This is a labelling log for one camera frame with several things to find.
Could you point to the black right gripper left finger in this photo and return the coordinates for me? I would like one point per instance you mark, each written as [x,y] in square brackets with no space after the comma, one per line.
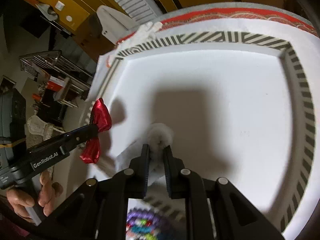
[138,181]

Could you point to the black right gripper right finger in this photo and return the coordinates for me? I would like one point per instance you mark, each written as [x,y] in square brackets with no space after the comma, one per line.
[175,181]

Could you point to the white fluffy scrunchie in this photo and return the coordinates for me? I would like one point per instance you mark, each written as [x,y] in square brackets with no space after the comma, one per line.
[158,137]

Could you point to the red satin bow clip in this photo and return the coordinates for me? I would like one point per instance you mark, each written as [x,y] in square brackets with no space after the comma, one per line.
[100,117]

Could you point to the person's left hand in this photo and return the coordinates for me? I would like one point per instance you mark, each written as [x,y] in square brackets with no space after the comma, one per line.
[20,200]

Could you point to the metal rack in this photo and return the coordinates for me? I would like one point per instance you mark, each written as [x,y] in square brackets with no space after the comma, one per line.
[67,80]

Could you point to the striped tray box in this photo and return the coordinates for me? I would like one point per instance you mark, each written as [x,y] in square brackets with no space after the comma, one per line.
[205,119]

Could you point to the white cotton glove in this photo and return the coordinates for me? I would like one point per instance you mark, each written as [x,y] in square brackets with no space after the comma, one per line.
[145,32]

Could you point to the white garment on chair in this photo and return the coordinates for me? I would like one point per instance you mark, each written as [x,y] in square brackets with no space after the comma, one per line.
[114,23]

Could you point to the white table cloth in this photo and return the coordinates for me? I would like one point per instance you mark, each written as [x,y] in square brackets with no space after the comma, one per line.
[250,55]

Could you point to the wall light switch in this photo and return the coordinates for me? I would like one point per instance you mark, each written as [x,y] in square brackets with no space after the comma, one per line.
[59,6]

